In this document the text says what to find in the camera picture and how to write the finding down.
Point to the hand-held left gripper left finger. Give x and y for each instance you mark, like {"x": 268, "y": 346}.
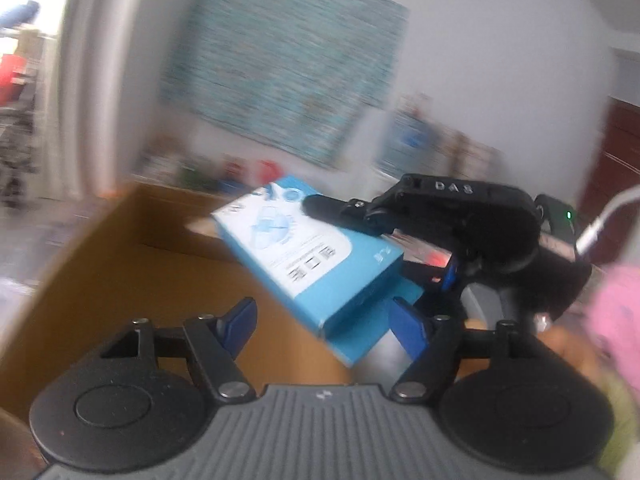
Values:
{"x": 239, "y": 322}

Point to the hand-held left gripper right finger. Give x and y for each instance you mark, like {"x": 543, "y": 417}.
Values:
{"x": 410, "y": 327}

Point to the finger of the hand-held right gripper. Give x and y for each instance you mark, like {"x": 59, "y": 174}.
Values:
{"x": 340, "y": 209}
{"x": 430, "y": 282}

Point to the blue face mask box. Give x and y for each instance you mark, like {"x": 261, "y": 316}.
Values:
{"x": 300, "y": 260}

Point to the brown cardboard box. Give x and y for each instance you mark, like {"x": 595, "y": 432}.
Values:
{"x": 150, "y": 285}

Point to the person's right hand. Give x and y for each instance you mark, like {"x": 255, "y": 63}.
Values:
{"x": 567, "y": 352}

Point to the small red plastic bag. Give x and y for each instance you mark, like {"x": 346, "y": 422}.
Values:
{"x": 268, "y": 169}

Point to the brown wooden door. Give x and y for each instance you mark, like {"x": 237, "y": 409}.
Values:
{"x": 617, "y": 160}

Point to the pink patterned cloth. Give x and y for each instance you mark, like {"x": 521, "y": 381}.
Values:
{"x": 617, "y": 310}

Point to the white curtain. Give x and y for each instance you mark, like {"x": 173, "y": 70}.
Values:
{"x": 100, "y": 85}

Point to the large red bag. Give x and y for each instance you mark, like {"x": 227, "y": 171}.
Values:
{"x": 10, "y": 75}

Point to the teal floral wall cloth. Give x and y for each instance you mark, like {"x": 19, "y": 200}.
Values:
{"x": 285, "y": 60}

